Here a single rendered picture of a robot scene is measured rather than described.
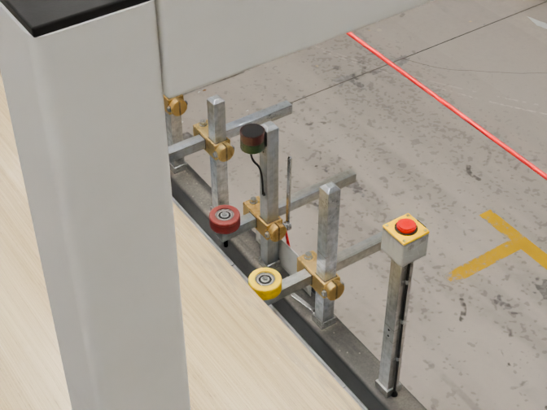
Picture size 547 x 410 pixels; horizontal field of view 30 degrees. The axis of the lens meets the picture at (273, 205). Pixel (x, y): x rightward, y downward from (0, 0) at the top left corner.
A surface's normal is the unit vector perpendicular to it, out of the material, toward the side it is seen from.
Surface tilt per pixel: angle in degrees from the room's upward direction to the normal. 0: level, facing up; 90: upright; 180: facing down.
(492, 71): 0
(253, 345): 0
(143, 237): 90
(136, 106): 90
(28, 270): 0
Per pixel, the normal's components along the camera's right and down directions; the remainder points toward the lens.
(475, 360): 0.00, -0.75
